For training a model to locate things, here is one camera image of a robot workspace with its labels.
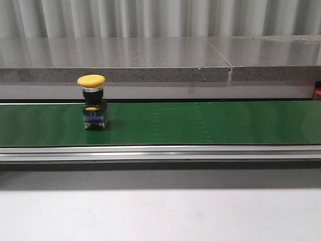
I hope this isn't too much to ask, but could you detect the red plastic tray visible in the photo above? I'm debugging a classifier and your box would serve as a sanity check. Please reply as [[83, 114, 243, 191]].
[[313, 87, 321, 100]]

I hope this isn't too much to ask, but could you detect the right grey stone slab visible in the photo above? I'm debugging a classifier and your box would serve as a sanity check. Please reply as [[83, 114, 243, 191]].
[[207, 35, 320, 85]]

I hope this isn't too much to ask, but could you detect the left grey stone slab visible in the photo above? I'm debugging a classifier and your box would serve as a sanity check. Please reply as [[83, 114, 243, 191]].
[[1, 38, 229, 84]]

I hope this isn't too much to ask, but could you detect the grey stone slab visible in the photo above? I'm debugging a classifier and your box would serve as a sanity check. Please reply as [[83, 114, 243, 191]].
[[1, 38, 229, 84], [207, 35, 320, 85]]

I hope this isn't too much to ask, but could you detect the green conveyor belt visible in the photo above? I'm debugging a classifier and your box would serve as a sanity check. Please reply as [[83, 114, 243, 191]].
[[1, 100, 320, 147]]

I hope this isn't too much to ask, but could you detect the white pleated curtain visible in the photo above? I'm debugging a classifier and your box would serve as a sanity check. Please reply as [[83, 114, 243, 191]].
[[1, 1, 320, 38]]

